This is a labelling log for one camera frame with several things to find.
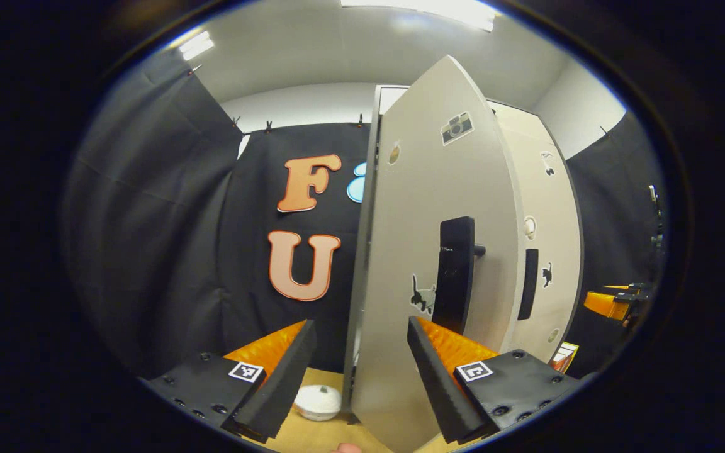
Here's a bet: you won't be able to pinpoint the white round container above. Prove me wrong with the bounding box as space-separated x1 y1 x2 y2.
293 384 343 422

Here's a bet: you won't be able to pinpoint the black backdrop cloth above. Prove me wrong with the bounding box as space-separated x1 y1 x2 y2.
218 123 373 373
62 53 244 378
564 110 665 378

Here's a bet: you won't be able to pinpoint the white shoe cabinet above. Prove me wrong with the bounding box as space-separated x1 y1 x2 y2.
342 84 555 422

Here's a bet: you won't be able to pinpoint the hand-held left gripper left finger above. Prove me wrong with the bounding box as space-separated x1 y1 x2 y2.
142 319 317 443

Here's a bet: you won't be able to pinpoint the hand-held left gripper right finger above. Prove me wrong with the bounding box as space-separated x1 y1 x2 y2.
407 316 583 445

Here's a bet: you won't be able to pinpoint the ceiling strip light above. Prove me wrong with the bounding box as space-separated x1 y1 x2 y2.
179 30 216 62

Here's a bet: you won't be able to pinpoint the white shoe cabinet door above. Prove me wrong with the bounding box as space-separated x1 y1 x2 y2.
342 55 525 453
487 101 585 364

